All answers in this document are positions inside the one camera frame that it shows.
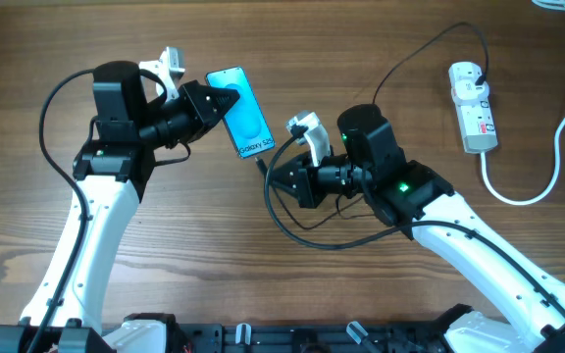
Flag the blue Galaxy smartphone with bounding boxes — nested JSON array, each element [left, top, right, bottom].
[[206, 67, 276, 159]]

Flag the black USB charging cable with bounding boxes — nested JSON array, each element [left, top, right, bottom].
[[254, 21, 490, 231]]

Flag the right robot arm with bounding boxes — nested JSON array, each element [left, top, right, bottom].
[[264, 104, 565, 352]]

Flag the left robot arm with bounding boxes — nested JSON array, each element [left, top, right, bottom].
[[0, 61, 239, 352]]

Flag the white USB charger plug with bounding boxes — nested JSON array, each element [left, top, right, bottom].
[[451, 78, 489, 106]]

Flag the white power strip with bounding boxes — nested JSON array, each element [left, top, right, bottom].
[[448, 62, 498, 154]]

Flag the black right camera cable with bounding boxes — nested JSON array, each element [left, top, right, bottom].
[[263, 126, 565, 353]]

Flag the black camera cable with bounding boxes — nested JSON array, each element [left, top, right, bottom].
[[263, 126, 565, 353], [25, 68, 98, 353]]

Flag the black left camera cable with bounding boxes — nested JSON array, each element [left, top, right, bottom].
[[25, 68, 98, 353]]

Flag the white power strip cord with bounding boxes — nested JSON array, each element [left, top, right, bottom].
[[479, 0, 565, 207]]

